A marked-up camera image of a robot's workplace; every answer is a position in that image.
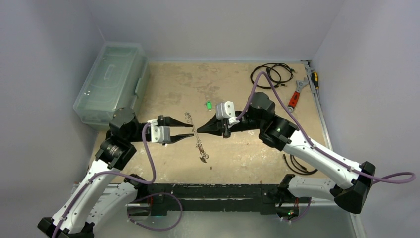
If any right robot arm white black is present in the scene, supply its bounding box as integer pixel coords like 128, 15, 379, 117
197, 92, 376, 214

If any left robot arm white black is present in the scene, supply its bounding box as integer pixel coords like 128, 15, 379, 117
37, 107, 190, 238

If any green tagged key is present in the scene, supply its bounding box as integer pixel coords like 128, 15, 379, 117
206, 101, 212, 111

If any clear plastic storage box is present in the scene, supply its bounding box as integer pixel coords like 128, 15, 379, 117
73, 42, 150, 131

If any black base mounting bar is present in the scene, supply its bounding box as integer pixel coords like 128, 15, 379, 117
126, 183, 311, 218

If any yellow black screwdriver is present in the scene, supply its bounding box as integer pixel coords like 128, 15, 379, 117
311, 72, 319, 90

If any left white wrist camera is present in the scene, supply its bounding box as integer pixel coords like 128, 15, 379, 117
147, 119, 171, 145

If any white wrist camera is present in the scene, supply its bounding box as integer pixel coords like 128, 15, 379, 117
147, 119, 171, 145
215, 101, 239, 128

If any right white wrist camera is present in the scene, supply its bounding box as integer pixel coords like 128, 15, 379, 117
215, 101, 239, 128

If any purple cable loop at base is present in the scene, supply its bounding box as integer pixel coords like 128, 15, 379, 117
126, 193, 183, 232

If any black coiled cable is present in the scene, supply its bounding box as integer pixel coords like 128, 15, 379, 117
250, 63, 297, 90

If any red handled adjustable wrench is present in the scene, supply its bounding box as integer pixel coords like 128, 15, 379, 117
287, 78, 309, 112

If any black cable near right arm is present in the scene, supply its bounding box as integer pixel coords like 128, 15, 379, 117
282, 153, 318, 176

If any aluminium frame rail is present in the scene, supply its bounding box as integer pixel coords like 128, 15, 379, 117
71, 59, 358, 218

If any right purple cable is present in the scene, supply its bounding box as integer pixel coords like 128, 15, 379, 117
235, 71, 417, 184

